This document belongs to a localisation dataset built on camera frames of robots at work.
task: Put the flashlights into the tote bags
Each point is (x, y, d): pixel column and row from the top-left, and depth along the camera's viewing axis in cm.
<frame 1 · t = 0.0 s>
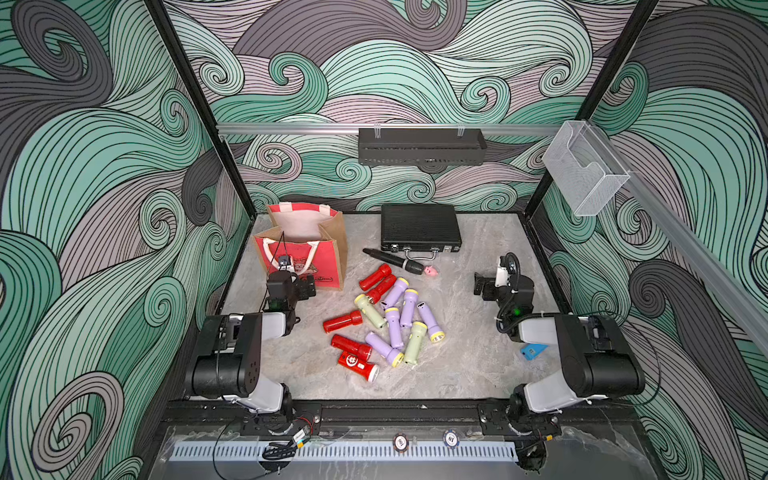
left hand: (294, 274, 94), fingers open
right hand: (489, 273, 93), fingers open
red jute tote bag: (314, 236, 101), point 11 cm above the table
black hard case: (419, 228, 115), point 3 cm above the table
black microphone: (407, 264, 102), point 4 cm above the table
small pink eraser: (431, 271, 102), point 2 cm above the table
red flashlight top upper: (382, 272, 101), point 3 cm above the table
red flashlight top lower: (381, 288, 97), point 3 cm above the table
red flashlight left single: (354, 318, 90), point 4 cm above the table
red flashlight lower dark: (347, 345, 85), point 3 cm above the table
red flashlight white rim logo: (357, 365, 81), point 3 cm above the table
green flashlight left: (363, 302, 94), point 3 cm above the table
green flashlight right lower: (417, 334, 85), point 5 cm above the table
purple flashlight top left: (396, 293, 96), point 2 cm above the table
purple flashlight top right: (410, 301, 92), point 4 cm above the table
purple flashlight middle: (395, 328, 89), point 2 cm above the table
purple flashlight far right: (436, 334, 87), point 3 cm above the table
purple flashlight lower: (393, 356, 81), point 4 cm above the table

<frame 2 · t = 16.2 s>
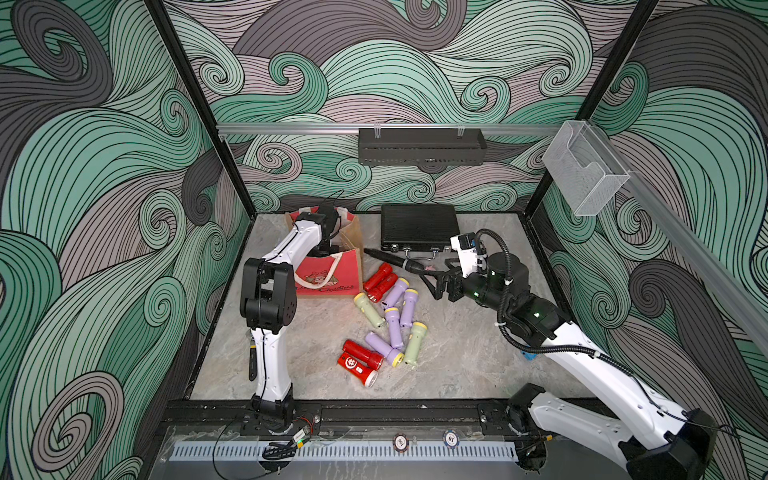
left hand: (324, 262, 95), fingers open
right hand: (430, 269, 70), fingers open
red jute tote bag: (336, 275, 89), point 12 cm above the table
red flashlight lower dark: (368, 357, 81), point 5 cm above the table
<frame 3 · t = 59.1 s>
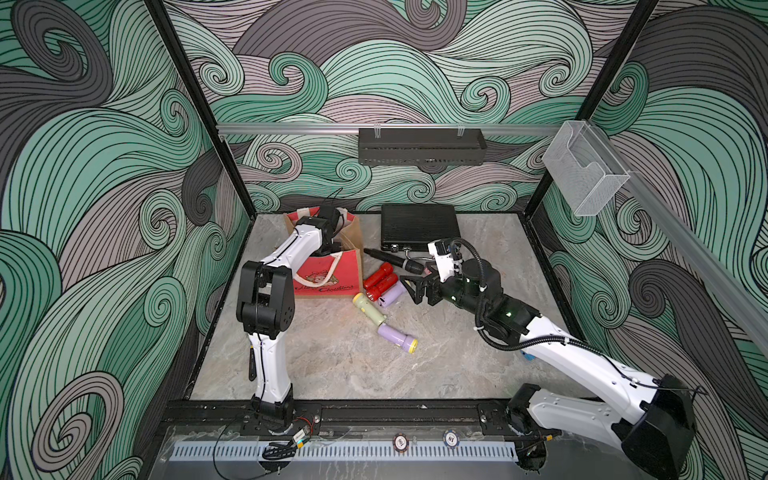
left hand: (327, 257, 96), fingers open
right hand: (411, 273, 72), fingers open
purple flashlight lower: (398, 338, 87), point 2 cm above the table
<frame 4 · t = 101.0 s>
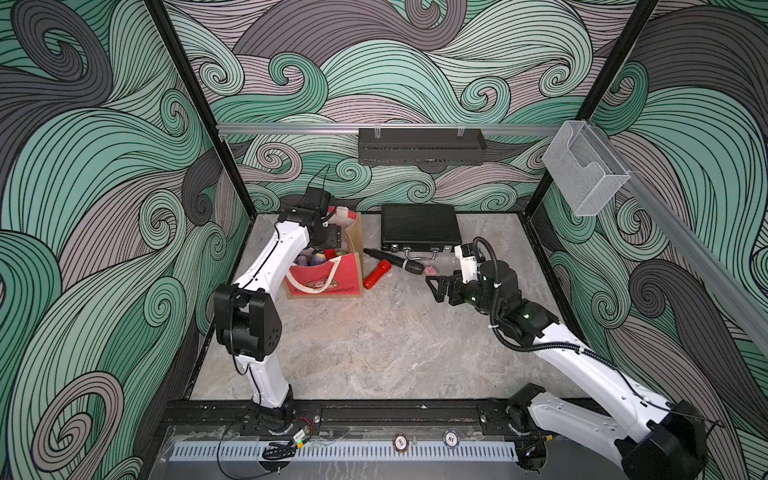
left hand: (325, 235, 88), fingers open
right hand: (437, 276, 76), fingers open
